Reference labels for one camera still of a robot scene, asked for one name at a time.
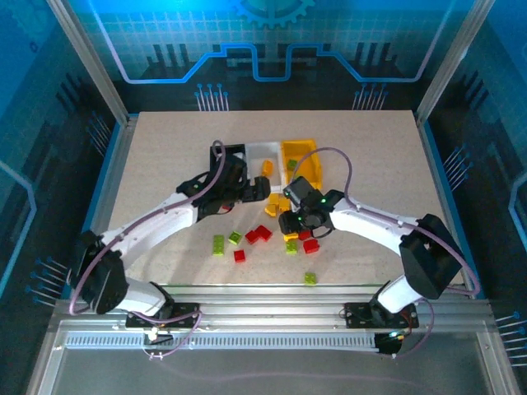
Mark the yellow lego brick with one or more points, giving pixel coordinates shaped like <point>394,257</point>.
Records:
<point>273,200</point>
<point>284,203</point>
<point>270,211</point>
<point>267,166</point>

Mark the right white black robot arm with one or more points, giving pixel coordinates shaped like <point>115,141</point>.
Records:
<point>370,224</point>

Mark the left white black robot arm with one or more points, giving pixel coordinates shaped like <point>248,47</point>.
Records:
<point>156,222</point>

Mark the black storage bin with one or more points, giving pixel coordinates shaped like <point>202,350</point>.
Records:
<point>236,147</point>

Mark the white storage bin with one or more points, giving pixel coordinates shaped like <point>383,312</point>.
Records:
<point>263,149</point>

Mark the aluminium front beam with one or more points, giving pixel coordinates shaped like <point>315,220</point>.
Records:
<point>267,304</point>

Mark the yellow storage bin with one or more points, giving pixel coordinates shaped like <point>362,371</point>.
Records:
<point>302,150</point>

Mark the grey metal bottom panel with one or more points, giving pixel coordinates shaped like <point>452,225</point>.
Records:
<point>267,370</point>

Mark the black controller box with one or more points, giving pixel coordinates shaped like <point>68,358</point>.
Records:
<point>387,345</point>

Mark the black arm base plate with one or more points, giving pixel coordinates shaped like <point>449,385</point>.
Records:
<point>185,312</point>
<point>355,314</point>

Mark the aluminium blue table side rail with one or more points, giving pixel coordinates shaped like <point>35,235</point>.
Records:
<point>108,197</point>

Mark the aluminium frame post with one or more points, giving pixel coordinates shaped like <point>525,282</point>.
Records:
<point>455,61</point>
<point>92,61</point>

